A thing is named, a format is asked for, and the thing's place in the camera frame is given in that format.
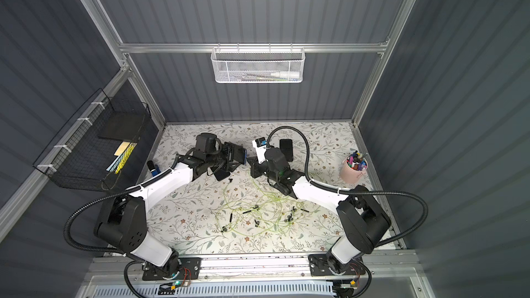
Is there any yellow sticky note pad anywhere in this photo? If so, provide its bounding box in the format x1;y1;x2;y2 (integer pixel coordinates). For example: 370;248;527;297
114;142;131;157

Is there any black wire wall basket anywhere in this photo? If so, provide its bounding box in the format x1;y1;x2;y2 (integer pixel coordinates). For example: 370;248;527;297
33;90;151;192

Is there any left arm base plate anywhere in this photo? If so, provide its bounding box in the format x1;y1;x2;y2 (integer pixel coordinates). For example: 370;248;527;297
142;257;202;281

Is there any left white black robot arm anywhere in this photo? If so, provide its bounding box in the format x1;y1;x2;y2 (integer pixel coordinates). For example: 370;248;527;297
94;132;247;267

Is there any small black smartphone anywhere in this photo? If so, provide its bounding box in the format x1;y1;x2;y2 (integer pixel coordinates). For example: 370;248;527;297
214;169;230;182

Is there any pink pen cup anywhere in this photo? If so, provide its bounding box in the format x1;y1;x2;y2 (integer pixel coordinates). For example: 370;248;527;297
340;150;368;184

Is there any blue marker pen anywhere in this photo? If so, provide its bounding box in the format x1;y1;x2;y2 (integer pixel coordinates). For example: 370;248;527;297
146;160;161;177

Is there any green wired earphones tangle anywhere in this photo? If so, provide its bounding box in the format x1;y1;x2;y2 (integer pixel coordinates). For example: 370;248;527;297
213;172;332;238

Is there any white marker in basket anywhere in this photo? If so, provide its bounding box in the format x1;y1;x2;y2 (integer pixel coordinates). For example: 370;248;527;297
270;71;300;80

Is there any white wire mesh basket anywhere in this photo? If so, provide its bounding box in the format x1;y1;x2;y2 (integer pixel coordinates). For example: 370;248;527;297
211;48;306;84

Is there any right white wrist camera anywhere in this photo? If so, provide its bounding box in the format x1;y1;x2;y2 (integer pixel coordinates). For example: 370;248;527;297
252;137;268;164

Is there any black foam pad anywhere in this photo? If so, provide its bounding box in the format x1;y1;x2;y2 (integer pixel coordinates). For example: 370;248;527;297
97;113;146;143

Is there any right black corrugated cable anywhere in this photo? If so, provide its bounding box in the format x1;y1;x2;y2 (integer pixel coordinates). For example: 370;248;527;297
266;126;429;249

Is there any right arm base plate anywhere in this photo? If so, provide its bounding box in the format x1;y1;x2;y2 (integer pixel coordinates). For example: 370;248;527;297
308;253;366;277

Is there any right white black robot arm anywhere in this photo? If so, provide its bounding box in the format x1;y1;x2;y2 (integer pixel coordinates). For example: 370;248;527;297
247;148;391;267

